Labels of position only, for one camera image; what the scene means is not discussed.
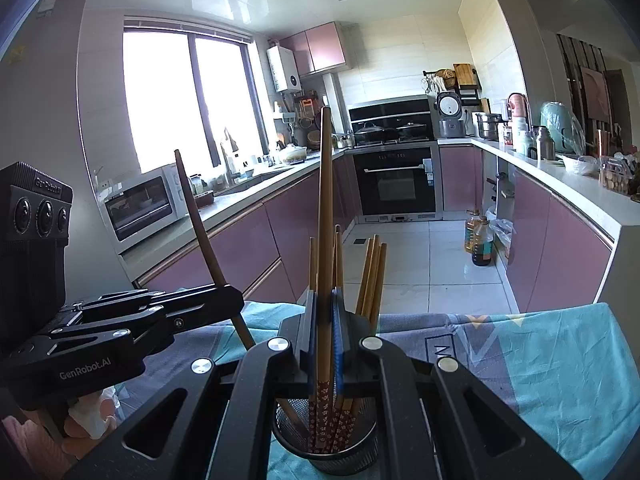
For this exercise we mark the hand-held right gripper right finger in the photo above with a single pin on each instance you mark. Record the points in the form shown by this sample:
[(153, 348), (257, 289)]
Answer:
[(339, 340)]

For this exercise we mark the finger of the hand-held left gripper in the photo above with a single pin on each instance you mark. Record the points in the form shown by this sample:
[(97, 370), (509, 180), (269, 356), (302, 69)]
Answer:
[(210, 305), (125, 300)]

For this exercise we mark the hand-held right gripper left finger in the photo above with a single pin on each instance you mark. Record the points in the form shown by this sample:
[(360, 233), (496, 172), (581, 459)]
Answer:
[(305, 355)]

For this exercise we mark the wooden chopstick red patterned end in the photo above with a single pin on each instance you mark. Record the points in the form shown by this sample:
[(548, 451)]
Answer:
[(371, 275), (378, 285), (364, 275), (325, 210), (200, 230)]

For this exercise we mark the black mesh utensil holder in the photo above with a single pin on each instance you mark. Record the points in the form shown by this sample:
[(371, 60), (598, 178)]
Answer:
[(325, 460)]

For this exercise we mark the person's left hand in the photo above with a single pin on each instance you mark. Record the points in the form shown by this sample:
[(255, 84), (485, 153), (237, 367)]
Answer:
[(111, 405)]

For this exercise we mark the white countertop oven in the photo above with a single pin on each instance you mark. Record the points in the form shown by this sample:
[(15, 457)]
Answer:
[(140, 210)]

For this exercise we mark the brown bowl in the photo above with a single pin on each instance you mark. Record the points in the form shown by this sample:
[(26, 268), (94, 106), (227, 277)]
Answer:
[(204, 199)]

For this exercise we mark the pink base cabinets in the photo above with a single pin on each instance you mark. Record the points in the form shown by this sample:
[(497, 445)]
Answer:
[(550, 260), (300, 225)]

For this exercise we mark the steel sink faucet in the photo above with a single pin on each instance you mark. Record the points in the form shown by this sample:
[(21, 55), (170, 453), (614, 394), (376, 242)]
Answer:
[(229, 155)]

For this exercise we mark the grey refrigerator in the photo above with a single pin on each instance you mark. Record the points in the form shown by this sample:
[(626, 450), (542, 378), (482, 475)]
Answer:
[(60, 110)]

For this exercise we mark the teal and grey tablecloth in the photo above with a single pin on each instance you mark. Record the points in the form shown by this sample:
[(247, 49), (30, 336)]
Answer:
[(500, 360)]

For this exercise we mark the black built-in oven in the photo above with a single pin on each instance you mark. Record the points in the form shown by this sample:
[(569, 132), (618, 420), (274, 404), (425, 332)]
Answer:
[(395, 185)]

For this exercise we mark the yellow cooking oil bottle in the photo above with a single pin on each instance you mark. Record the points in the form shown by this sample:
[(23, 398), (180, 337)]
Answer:
[(471, 235)]

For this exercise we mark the dark cooking oil bottle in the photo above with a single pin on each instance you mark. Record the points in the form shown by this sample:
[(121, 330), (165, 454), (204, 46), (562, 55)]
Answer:
[(483, 250)]

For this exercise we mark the white casserole pot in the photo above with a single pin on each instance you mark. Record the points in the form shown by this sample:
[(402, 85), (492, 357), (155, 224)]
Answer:
[(293, 155)]

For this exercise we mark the person's pink clothing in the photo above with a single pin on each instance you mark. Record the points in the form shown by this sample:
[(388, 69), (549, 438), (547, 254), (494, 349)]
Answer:
[(25, 450)]

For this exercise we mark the clear plastic bag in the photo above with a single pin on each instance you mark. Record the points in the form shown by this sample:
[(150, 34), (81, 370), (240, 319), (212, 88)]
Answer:
[(501, 240)]

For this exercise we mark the steel stovetop kettle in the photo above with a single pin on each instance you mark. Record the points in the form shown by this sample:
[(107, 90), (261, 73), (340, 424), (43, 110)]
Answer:
[(342, 141)]

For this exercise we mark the kitchen window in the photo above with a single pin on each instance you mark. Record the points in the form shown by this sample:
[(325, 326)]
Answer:
[(160, 100)]

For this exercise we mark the hanging kitchen utensil rack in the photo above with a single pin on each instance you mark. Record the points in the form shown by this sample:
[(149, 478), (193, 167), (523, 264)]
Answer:
[(307, 120)]

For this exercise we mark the black wok with lid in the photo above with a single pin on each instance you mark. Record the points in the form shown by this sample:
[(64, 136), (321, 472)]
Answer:
[(374, 132)]

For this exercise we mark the black pot with lid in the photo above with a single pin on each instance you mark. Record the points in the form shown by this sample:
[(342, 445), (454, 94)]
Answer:
[(411, 131)]

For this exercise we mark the white rice cooker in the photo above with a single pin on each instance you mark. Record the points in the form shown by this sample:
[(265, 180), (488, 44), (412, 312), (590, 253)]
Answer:
[(450, 107)]

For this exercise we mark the steel stock pot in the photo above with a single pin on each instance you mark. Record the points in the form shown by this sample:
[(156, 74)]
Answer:
[(488, 126)]

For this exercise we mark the white kitchen countertop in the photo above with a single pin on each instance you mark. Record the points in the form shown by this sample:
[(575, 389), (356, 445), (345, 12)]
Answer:
[(575, 195)]

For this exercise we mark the steel thermos bottle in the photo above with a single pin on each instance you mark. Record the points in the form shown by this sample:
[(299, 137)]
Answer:
[(544, 144)]

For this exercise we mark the wooden cutting board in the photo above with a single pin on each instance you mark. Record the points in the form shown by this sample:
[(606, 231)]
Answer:
[(463, 74)]

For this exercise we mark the pink kettle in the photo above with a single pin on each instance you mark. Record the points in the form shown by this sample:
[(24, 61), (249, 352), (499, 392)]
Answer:
[(517, 106)]

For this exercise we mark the teal appliance under plastic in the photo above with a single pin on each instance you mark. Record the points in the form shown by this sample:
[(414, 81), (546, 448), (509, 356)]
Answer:
[(557, 125)]

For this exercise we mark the clear food container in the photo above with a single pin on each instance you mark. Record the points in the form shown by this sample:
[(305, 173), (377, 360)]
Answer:
[(616, 176)]

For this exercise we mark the dark wooden slat panel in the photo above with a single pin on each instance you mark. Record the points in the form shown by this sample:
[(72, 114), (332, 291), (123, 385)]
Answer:
[(567, 75)]

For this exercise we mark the white wall water heater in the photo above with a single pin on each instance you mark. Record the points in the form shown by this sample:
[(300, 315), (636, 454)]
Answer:
[(284, 70)]

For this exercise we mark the black wall rack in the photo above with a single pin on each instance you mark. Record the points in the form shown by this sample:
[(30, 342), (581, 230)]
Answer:
[(440, 85)]

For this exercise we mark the pink wall cabinet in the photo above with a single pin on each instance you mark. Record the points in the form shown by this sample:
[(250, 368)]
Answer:
[(320, 50)]

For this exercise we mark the brown wall picture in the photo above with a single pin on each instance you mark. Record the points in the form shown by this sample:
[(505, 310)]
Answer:
[(596, 95)]

